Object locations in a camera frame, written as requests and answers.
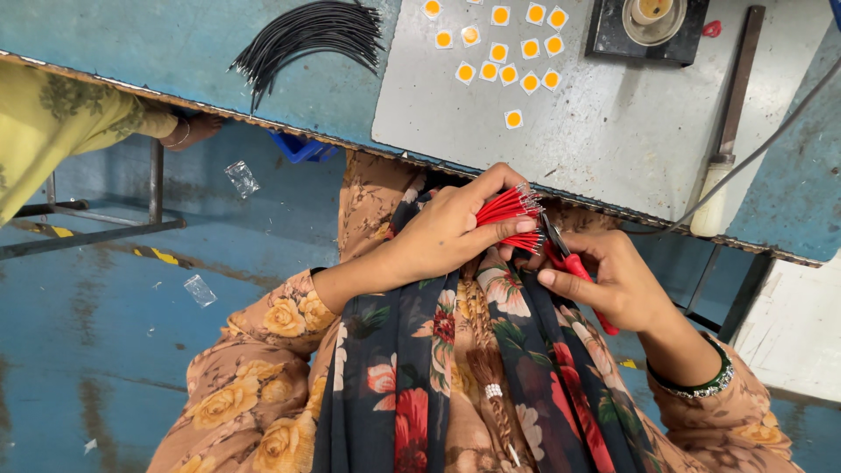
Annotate person's left hand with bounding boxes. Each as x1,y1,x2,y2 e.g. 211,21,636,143
388,163,537,291

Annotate person's right hand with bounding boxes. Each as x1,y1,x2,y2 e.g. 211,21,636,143
536,230,666,335

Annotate red-handled wire cutter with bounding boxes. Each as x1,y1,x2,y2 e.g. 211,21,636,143
539,210,622,337

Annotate bundle of red wires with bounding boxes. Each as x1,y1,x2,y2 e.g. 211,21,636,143
474,183,546,257

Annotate green beaded bangle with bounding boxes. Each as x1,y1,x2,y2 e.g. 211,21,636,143
646,334,736,400

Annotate grey metal work plate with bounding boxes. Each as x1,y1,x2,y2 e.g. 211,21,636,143
371,0,837,227

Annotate blue plastic bin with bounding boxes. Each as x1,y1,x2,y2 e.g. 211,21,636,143
267,129,340,165

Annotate dark floral scarf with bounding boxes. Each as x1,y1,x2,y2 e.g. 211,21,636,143
311,189,666,473

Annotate white board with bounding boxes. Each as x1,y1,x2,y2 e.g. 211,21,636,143
731,253,841,403

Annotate group of yellow LED chips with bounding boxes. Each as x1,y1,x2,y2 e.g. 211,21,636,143
420,0,571,130

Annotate clear plastic bag scrap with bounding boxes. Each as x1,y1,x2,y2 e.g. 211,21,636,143
183,273,218,309
223,159,261,200

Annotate brown floral dress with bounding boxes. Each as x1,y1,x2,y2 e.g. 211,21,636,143
147,150,806,473

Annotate black square hot plate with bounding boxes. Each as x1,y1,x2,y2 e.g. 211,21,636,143
584,0,712,67

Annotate round metal dish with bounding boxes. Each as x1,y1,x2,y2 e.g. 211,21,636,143
622,0,689,48

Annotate black metal table frame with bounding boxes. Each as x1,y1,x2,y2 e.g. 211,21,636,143
673,244,777,344

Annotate white-handled soldering iron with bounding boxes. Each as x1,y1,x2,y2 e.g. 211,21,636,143
689,5,767,238

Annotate grey cable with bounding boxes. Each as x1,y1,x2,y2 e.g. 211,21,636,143
624,58,841,237

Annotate bundle of black wires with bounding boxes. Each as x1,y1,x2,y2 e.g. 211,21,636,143
229,0,386,114

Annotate black metal stool frame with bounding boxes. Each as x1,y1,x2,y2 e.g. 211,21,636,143
0,138,189,261

